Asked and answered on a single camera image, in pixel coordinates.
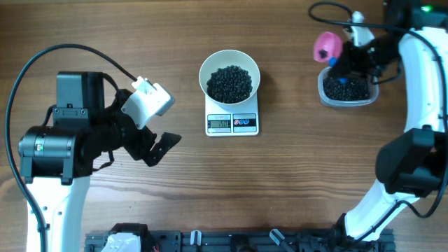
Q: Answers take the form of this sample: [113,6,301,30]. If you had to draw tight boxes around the black beans in bowl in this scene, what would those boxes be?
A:
[206,65,253,104]

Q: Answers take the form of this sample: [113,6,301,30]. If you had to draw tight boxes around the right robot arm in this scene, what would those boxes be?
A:
[326,1,447,251]

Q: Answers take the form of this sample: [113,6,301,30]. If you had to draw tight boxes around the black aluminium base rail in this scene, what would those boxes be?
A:
[83,228,397,252]

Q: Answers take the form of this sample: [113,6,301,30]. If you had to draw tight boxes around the left black camera cable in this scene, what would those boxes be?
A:
[4,43,139,252]

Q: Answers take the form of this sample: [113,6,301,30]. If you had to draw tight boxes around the right black camera cable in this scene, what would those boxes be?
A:
[307,1,448,246]

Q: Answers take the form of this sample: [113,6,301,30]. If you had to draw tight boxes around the white bowl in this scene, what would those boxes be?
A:
[199,50,261,107]

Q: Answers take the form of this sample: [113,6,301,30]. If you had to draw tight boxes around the pink scoop blue handle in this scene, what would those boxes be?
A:
[313,31,343,73]

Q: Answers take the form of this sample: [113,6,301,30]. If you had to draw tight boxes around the black camera cable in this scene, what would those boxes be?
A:
[307,1,448,246]
[4,43,139,252]

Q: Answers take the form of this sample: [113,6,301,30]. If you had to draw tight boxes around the white digital kitchen scale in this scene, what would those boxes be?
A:
[205,94,260,137]

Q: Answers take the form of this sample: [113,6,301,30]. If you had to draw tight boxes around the black beans in scoop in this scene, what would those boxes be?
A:
[319,50,328,58]

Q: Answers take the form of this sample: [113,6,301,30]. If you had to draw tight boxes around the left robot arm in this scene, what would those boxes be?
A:
[18,71,181,251]

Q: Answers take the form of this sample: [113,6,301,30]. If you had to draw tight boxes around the clear plastic container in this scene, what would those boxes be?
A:
[318,67,379,107]

